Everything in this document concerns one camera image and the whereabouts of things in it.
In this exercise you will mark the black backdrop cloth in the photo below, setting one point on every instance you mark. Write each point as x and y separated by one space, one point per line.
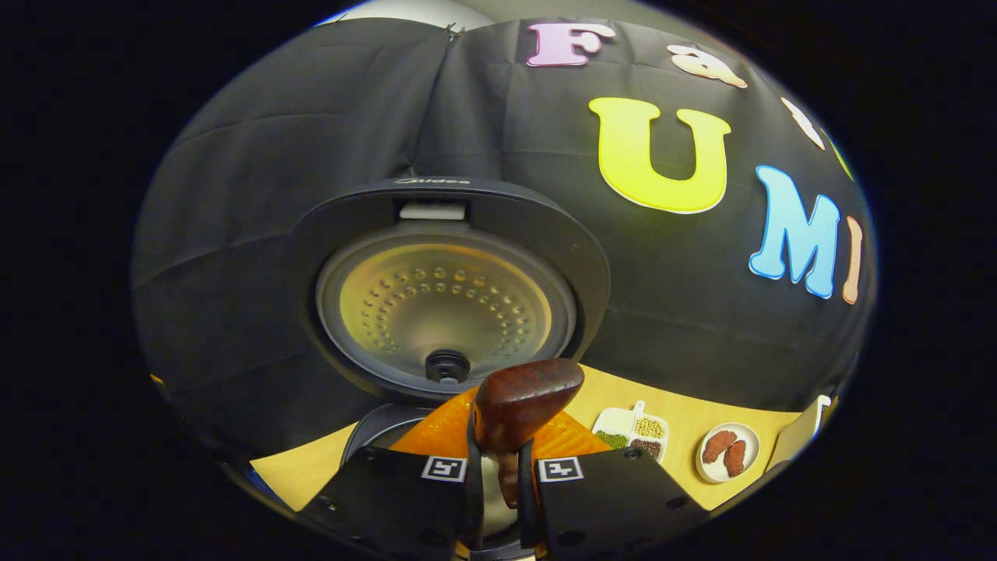
257 195

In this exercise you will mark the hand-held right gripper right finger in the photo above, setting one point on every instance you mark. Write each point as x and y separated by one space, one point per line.
615 506

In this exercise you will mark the round white plate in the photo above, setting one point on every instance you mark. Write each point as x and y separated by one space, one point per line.
713 471

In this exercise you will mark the red meat piece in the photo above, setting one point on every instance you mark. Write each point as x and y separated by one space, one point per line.
718 446
735 460

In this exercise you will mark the brown wooden spoon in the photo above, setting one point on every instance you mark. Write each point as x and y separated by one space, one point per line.
522 397

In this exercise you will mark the white divided bean dish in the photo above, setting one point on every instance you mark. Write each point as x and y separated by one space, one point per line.
631 436

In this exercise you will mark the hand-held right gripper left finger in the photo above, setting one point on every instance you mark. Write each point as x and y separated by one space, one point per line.
389 506

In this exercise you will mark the dark grey rice cooker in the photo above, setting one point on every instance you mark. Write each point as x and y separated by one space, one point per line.
444 312

